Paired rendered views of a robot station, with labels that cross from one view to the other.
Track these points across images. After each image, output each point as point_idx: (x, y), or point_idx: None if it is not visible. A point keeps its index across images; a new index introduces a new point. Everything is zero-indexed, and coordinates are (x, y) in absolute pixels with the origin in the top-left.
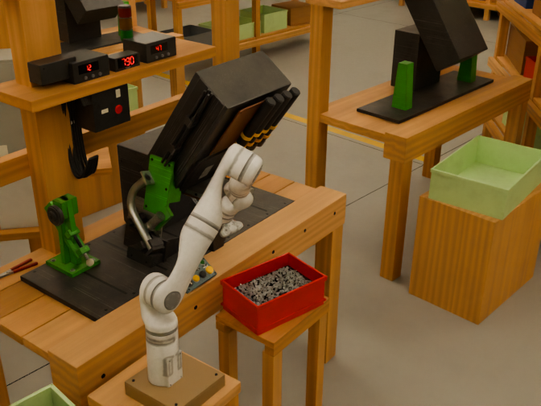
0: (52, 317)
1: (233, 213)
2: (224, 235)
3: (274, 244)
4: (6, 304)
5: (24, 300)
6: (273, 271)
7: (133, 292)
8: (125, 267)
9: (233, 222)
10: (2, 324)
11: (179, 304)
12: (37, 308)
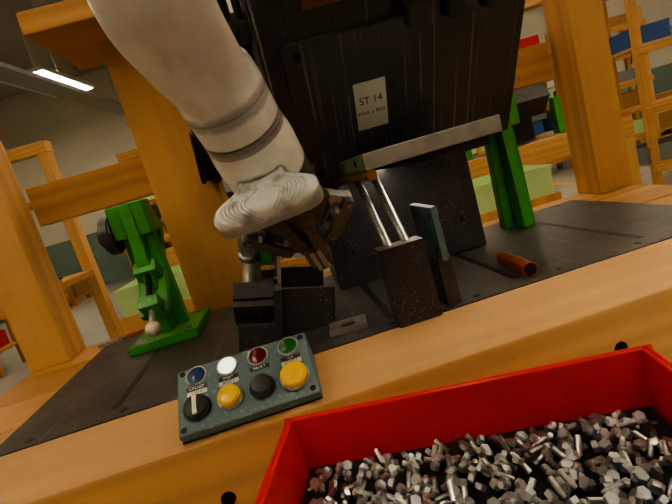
0: (1, 431)
1: (196, 109)
2: (217, 226)
3: (625, 320)
4: (33, 388)
5: (53, 386)
6: (551, 421)
7: (125, 407)
8: (213, 346)
9: (278, 178)
10: None
11: (133, 478)
12: (29, 406)
